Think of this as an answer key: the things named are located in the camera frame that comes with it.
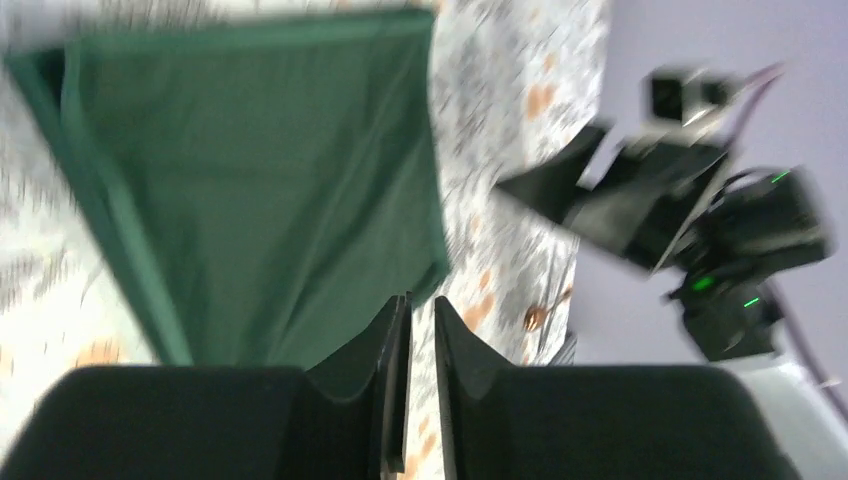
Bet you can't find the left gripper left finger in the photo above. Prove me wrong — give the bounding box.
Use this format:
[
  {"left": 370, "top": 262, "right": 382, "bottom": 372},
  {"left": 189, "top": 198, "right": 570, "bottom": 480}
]
[{"left": 1, "top": 295, "right": 412, "bottom": 479}]

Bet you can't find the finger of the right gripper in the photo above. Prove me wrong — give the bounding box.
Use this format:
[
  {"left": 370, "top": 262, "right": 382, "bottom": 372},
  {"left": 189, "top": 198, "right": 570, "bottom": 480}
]
[
  {"left": 569, "top": 142, "right": 729, "bottom": 272},
  {"left": 494, "top": 123, "right": 609, "bottom": 225}
]

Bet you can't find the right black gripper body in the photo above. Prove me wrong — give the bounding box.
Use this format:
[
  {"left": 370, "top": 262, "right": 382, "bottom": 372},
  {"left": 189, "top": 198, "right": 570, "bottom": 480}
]
[{"left": 661, "top": 167, "right": 832, "bottom": 279}]

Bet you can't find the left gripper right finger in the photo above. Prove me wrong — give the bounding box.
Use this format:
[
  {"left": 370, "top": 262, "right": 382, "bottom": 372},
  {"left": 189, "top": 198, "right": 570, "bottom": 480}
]
[{"left": 434, "top": 297, "right": 797, "bottom": 480}]

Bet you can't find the dark green cloth napkin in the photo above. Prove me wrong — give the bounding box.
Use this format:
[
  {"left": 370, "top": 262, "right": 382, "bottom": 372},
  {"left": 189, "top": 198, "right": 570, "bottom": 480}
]
[{"left": 6, "top": 8, "right": 450, "bottom": 368}]

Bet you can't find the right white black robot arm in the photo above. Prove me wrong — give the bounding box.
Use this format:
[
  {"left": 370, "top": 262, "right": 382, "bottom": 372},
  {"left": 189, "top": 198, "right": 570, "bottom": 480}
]
[{"left": 496, "top": 124, "right": 833, "bottom": 362}]

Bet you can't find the copper spoon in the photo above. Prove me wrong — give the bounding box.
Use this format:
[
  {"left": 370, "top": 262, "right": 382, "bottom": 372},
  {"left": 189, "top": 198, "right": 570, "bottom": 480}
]
[{"left": 523, "top": 285, "right": 573, "bottom": 332}]

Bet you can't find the floral patterned table mat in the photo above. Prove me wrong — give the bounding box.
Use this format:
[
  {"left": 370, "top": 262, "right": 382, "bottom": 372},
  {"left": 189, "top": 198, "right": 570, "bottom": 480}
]
[{"left": 1, "top": 1, "right": 609, "bottom": 479}]

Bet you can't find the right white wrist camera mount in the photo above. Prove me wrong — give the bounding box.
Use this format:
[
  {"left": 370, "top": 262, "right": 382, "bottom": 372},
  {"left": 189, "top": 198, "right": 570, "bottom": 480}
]
[{"left": 643, "top": 67, "right": 740, "bottom": 145}]

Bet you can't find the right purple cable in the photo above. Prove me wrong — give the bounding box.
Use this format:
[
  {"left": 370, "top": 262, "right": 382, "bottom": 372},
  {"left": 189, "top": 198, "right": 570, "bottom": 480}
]
[{"left": 725, "top": 62, "right": 848, "bottom": 425}]

